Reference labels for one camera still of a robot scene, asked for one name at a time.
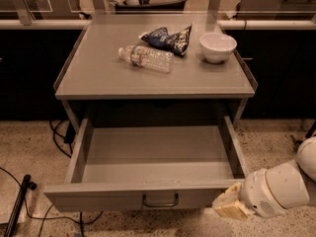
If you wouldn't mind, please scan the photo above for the grey top drawer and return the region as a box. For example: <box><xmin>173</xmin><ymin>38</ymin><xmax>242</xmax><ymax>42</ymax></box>
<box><xmin>44</xmin><ymin>117</ymin><xmax>249</xmax><ymax>212</ymax></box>

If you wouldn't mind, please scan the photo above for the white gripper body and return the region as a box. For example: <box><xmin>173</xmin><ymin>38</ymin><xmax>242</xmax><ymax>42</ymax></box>
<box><xmin>240</xmin><ymin>169</ymin><xmax>286</xmax><ymax>218</ymax></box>

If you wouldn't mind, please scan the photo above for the white ceramic bowl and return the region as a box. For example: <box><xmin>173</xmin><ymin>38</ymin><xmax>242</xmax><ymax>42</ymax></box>
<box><xmin>199</xmin><ymin>33</ymin><xmax>237</xmax><ymax>63</ymax></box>

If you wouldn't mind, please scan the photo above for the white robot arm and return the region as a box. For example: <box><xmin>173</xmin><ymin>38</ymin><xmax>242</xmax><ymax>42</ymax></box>
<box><xmin>212</xmin><ymin>136</ymin><xmax>316</xmax><ymax>220</ymax></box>

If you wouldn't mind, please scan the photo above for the clear plastic water bottle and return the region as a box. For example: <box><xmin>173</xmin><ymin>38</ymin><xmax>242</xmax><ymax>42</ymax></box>
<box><xmin>118</xmin><ymin>45</ymin><xmax>174</xmax><ymax>73</ymax></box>

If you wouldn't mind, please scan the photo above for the white horizontal rail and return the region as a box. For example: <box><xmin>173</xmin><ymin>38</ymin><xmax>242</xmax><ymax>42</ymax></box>
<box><xmin>0</xmin><ymin>20</ymin><xmax>316</xmax><ymax>31</ymax></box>

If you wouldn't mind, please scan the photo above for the blue crumpled chip bag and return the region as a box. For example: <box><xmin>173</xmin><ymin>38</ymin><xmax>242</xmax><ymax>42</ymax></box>
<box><xmin>139</xmin><ymin>25</ymin><xmax>193</xmax><ymax>57</ymax></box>

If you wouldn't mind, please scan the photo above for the black floor cable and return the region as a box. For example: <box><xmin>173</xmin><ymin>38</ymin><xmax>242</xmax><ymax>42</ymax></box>
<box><xmin>0</xmin><ymin>118</ymin><xmax>104</xmax><ymax>237</ymax></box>

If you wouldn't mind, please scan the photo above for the black stand pole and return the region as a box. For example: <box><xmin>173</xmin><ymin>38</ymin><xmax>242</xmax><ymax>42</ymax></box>
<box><xmin>4</xmin><ymin>175</ymin><xmax>37</xmax><ymax>237</ymax></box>

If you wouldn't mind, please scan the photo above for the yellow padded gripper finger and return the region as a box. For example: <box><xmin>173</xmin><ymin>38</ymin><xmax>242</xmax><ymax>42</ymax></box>
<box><xmin>212</xmin><ymin>182</ymin><xmax>255</xmax><ymax>220</ymax></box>

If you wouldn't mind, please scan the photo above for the metal drawer handle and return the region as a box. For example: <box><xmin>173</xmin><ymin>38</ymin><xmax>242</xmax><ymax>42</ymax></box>
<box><xmin>142</xmin><ymin>194</ymin><xmax>179</xmax><ymax>208</ymax></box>

